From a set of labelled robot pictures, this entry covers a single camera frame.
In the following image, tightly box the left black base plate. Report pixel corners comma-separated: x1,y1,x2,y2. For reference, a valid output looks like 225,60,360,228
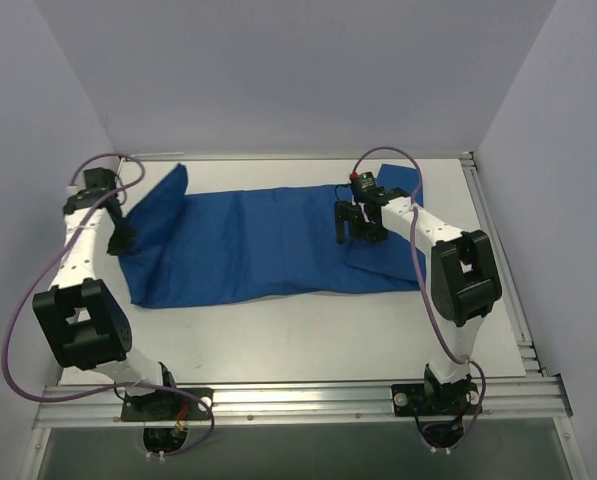
120,391,209,422

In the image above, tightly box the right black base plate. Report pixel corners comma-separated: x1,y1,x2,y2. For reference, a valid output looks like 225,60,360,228
391,380,482,417

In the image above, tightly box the back aluminium rail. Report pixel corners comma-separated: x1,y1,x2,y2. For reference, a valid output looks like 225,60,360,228
122,152,185,162

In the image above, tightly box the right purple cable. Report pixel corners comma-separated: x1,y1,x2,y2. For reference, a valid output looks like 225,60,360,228
352,146,488,451

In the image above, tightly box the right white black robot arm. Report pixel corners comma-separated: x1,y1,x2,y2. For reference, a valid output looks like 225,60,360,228
334,172,502,413

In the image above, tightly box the front aluminium rail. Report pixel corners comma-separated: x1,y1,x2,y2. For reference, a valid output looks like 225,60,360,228
34,376,572,428

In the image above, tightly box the purple cable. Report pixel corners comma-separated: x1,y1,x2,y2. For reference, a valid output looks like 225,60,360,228
1,152,217,459
352,146,488,451

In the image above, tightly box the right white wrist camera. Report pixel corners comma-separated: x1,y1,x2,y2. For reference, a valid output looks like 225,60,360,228
349,172,377,189

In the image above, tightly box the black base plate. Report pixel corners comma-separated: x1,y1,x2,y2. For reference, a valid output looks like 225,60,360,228
391,380,482,417
120,391,209,422

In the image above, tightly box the blue surgical cloth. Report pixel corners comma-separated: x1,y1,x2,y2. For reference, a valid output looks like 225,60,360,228
119,165,419,309

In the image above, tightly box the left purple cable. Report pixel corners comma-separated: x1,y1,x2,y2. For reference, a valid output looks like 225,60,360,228
1,152,217,459

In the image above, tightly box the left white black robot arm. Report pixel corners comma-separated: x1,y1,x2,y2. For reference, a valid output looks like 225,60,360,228
32,167,180,419

